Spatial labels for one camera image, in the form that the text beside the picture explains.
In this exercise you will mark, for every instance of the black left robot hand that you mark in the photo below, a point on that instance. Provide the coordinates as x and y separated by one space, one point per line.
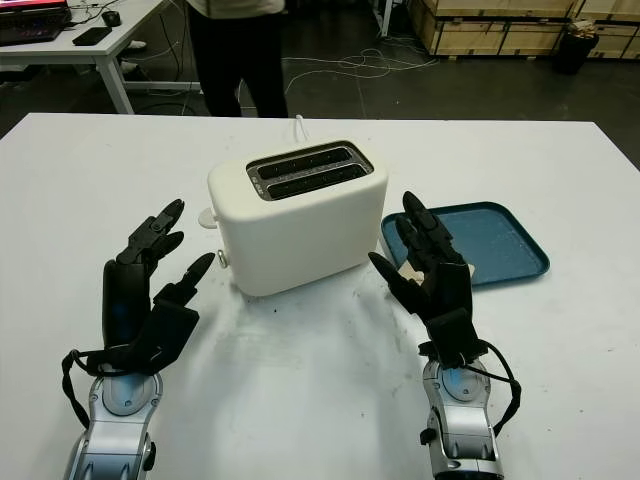
125 300

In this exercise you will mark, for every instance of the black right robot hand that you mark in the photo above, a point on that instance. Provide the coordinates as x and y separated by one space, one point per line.
447 290

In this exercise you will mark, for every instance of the white bread slice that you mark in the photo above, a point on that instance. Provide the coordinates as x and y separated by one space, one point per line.
412 274

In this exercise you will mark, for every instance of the white toaster lever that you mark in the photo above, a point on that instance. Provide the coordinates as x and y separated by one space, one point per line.
205 217

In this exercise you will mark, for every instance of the blue plastic tray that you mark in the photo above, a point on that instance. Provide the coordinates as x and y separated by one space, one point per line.
500 245

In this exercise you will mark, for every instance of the silver toaster knob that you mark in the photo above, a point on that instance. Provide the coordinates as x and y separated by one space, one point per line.
221 259

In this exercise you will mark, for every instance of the white two-slot toaster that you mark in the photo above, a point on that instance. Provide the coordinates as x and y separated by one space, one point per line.
300 240

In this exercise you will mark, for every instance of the white shoe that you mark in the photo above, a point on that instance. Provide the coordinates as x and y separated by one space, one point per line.
128 66
134 45

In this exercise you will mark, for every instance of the wooden crate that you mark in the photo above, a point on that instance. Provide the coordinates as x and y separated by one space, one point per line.
610 10
500 40
620 42
495 9

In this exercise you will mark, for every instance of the person in black trousers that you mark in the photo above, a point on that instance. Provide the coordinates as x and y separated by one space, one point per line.
220 60

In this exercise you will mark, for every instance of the black trash bin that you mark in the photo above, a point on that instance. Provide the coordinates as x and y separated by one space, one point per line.
572 55

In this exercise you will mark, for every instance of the black smartphone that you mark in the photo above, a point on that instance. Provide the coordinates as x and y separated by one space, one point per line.
92 35

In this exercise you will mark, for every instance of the white office desk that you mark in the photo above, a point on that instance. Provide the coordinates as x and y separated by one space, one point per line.
125 30

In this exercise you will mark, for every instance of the black computer mouse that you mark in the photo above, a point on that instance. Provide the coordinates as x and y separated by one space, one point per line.
111 17

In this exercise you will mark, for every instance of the black laptop with pink screen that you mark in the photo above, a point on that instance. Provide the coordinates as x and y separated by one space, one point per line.
30 25

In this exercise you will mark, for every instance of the crumpled paper waste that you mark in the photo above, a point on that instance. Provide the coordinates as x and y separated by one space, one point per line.
585 27

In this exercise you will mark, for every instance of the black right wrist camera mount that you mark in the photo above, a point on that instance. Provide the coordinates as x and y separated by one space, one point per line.
455 330

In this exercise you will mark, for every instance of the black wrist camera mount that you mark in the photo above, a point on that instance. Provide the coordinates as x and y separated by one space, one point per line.
175 330
455 330

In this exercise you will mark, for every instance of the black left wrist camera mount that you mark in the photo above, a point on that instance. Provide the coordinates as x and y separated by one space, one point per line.
175 330

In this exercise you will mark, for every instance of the white metal frame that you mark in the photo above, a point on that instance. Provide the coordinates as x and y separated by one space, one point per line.
382 17

